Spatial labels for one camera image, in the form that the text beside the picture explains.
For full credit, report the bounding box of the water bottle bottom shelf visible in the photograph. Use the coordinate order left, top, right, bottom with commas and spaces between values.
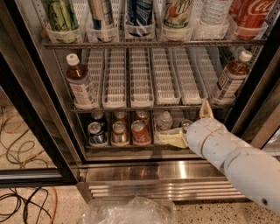
155, 111, 173, 144

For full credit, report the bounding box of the brown can front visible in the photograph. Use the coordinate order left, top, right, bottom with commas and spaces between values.
112, 122, 128, 144

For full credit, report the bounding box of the right tea bottle white cap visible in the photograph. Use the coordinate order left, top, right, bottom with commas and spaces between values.
212, 50, 252, 101

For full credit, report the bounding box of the left tea bottle white cap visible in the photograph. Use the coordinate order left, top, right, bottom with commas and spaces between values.
66, 53, 97, 106

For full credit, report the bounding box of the white tray lane three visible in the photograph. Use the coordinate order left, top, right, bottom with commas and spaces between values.
129, 48, 154, 108

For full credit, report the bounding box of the right fridge glass door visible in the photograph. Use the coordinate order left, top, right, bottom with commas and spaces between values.
225, 18, 280, 149

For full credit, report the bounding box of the left fridge glass door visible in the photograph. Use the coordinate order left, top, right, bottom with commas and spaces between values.
0, 0, 80, 187

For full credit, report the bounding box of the orange cable on floor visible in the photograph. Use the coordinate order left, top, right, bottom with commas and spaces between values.
47, 186, 59, 224

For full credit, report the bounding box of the brown can rear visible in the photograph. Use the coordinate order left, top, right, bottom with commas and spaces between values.
114, 111, 128, 123

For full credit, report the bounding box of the red can front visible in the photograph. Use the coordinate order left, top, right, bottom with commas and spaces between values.
131, 120, 150, 144

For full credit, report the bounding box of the tea bottle white cap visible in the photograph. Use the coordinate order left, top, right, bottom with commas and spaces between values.
66, 53, 97, 106
212, 50, 252, 101

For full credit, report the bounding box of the white tray lane two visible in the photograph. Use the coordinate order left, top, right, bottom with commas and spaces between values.
101, 49, 127, 109

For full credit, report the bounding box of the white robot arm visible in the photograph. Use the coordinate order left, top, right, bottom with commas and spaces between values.
156, 115, 280, 214

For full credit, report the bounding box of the black cable on floor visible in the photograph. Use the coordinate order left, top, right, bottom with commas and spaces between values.
0, 186, 53, 224

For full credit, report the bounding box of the slim blue silver can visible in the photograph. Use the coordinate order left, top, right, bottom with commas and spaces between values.
87, 0, 115, 42

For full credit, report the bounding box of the clear plastic bin with bag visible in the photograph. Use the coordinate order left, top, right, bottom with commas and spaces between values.
82, 196, 178, 224

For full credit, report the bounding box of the green silver can bottom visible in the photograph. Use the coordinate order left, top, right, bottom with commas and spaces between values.
180, 119, 193, 133

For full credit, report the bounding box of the white tray lane five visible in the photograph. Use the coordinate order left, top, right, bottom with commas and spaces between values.
172, 48, 207, 105

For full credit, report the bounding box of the green can top shelf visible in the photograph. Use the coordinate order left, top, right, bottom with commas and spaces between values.
43, 0, 79, 44

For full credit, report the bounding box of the white tray lane four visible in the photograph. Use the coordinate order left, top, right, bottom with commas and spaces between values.
150, 48, 181, 105

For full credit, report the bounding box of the brown can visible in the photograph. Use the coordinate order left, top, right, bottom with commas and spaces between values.
114, 111, 128, 123
112, 122, 128, 144

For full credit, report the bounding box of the fridge glass door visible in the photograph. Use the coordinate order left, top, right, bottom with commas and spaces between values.
0, 0, 80, 187
225, 18, 280, 149

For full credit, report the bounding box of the middle wire shelf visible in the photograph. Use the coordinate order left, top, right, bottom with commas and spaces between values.
71, 104, 232, 113

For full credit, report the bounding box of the wire shelf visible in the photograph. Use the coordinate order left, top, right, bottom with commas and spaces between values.
43, 39, 267, 50
71, 104, 232, 113

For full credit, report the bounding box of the red can rear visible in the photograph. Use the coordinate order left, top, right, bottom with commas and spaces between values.
135, 110, 150, 124

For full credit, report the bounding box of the dark can rear left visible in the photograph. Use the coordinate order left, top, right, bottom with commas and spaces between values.
91, 111, 107, 126

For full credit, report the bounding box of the clear water bottle top shelf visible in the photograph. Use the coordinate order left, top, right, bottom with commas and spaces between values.
199, 0, 233, 26

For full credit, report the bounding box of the blue white can top shelf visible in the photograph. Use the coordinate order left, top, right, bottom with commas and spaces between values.
126, 0, 153, 37

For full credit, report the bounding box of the top wire shelf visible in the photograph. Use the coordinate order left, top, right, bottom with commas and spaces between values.
43, 39, 267, 50

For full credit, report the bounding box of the red coca-cola can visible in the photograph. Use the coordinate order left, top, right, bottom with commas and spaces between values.
229, 0, 276, 39

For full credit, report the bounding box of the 7up can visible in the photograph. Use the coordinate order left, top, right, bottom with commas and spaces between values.
163, 0, 193, 29

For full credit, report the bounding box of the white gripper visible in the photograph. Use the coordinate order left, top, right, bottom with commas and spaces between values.
156, 99, 231, 159

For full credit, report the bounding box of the blue pepsi can front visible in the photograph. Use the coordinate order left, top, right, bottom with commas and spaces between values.
87, 122, 107, 144

